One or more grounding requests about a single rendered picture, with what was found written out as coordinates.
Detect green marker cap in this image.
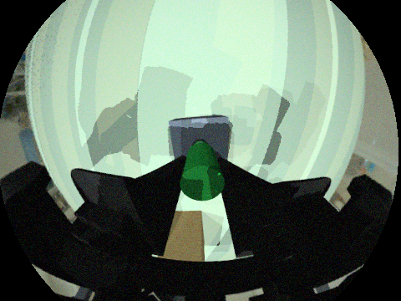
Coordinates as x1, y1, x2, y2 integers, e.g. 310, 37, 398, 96
180, 143, 225, 201

